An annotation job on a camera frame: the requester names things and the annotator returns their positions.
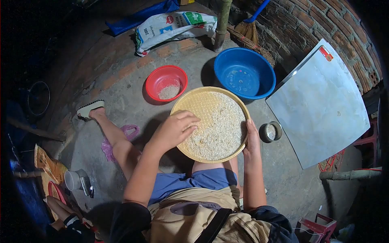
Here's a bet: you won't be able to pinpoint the white printed feed sack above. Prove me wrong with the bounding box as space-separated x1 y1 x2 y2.
135 11 218 57

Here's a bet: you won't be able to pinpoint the person's left ring finger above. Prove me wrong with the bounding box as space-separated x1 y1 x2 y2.
174 132 192 143

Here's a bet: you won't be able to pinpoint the person's left hand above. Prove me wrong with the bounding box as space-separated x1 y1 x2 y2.
154 110 201 147

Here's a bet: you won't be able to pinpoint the bamboo post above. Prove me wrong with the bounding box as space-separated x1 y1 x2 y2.
213 0 233 53

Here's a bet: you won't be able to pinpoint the person's right hand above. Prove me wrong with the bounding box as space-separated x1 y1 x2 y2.
243 119 261 156

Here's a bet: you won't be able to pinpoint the blue plastic basin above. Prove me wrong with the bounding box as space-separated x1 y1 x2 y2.
214 47 276 100

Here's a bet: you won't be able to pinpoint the red plastic bowl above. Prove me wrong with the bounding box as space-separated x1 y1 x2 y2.
145 65 188 103

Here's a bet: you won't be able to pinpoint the bicycle wheel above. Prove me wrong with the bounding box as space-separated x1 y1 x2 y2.
26 81 51 117

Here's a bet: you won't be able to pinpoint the grey pipe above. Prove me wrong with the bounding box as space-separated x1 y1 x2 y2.
319 167 383 181

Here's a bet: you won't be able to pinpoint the heap of rice grains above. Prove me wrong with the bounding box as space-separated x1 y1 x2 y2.
184 92 247 161

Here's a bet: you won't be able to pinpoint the person's left thumb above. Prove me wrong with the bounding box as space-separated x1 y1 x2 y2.
174 110 200 119

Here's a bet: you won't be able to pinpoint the red plastic chair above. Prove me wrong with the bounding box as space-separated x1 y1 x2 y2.
354 118 379 166

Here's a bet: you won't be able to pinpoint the large grey marbled tile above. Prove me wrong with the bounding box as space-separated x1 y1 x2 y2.
265 38 371 169

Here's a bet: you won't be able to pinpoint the person's body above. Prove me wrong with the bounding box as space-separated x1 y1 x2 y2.
109 168 300 243

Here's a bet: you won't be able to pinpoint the red plastic stool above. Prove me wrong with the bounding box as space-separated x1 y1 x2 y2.
295 213 337 243

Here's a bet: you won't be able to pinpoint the pink plastic bag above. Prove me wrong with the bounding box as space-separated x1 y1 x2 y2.
100 125 140 163

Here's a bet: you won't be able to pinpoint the orange cord bundle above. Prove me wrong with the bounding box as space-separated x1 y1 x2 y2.
318 149 346 173

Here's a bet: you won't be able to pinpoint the small round metal tin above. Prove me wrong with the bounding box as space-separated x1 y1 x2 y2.
259 121 283 143

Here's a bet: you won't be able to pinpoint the person's legs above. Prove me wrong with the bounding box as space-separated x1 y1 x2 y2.
77 100 244 201

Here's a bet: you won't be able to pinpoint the person's right thumb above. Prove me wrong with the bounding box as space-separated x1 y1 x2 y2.
246 119 258 135

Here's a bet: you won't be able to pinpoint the round woven bamboo tray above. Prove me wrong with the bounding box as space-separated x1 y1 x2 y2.
170 86 251 164

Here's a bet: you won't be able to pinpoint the straw broom with blue handle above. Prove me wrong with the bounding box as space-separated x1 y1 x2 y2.
226 0 275 66

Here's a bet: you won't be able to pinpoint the blue tarp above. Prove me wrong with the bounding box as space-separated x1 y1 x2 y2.
105 0 180 37

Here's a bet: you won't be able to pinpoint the red round tray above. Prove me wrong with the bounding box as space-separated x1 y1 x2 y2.
48 181 67 205

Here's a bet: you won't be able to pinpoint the yellow printed sack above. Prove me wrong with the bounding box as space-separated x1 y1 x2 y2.
34 144 69 186

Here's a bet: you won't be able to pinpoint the grey metal pot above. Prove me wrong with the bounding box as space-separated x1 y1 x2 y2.
64 169 94 198

